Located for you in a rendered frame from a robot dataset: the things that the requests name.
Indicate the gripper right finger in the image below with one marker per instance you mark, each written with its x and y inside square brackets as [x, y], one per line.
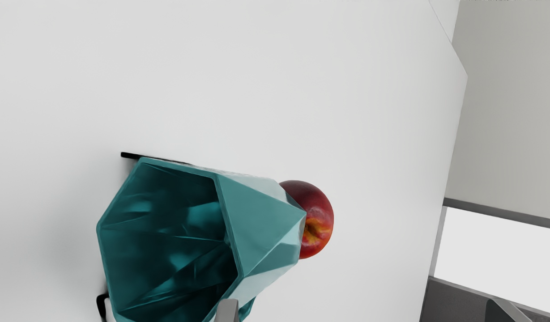
[502, 313]

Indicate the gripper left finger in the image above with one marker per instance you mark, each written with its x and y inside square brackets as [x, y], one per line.
[228, 312]

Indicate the teal faceted mug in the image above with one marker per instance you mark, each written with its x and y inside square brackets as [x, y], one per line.
[198, 232]

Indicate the red apple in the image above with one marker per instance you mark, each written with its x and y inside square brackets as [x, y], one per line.
[317, 219]

